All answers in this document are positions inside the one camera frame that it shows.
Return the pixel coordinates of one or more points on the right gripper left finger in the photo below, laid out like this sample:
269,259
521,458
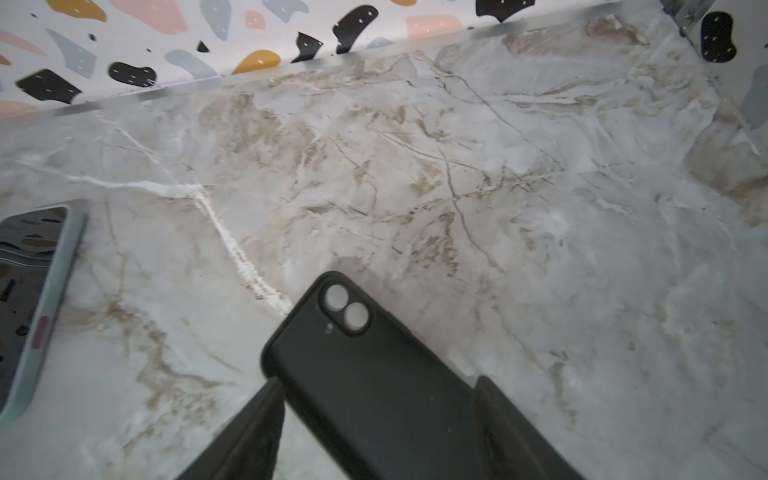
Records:
247,448

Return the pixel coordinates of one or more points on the black phone case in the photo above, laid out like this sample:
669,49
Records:
379,401

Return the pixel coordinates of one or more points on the light blue phone case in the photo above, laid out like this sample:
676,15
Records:
45,315

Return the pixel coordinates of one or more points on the purple edged phone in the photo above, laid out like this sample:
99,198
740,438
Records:
28,244

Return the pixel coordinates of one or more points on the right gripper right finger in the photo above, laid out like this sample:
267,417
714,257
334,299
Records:
511,447

